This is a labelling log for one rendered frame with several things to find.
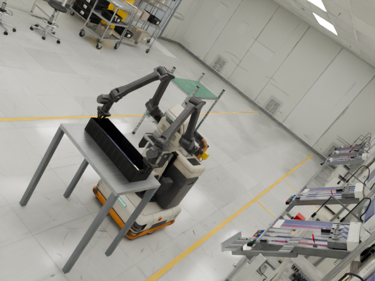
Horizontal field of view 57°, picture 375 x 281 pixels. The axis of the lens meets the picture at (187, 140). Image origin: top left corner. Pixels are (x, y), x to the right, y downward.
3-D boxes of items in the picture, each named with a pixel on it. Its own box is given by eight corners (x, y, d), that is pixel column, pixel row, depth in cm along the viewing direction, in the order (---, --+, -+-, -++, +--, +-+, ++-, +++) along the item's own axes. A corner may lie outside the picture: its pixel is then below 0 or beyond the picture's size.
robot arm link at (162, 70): (178, 74, 260) (173, 65, 264) (164, 74, 251) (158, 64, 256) (156, 115, 289) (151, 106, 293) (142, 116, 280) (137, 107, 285)
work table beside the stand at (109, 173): (66, 194, 311) (107, 124, 283) (110, 255, 283) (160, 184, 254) (19, 202, 273) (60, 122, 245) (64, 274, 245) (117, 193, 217)
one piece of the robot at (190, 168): (140, 177, 370) (182, 115, 341) (172, 214, 348) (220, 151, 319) (118, 180, 342) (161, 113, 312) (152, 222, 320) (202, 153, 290)
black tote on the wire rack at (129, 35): (120, 36, 799) (123, 30, 794) (112, 29, 809) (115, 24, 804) (131, 39, 835) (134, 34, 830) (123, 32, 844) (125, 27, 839)
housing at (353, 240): (347, 260, 251) (346, 241, 251) (351, 237, 294) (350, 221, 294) (360, 261, 247) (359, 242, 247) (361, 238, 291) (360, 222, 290)
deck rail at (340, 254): (255, 250, 281) (255, 242, 281) (256, 248, 283) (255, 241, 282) (353, 260, 248) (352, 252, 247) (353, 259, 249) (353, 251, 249)
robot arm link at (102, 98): (121, 97, 250) (116, 89, 254) (108, 95, 241) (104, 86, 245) (111, 109, 255) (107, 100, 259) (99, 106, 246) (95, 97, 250)
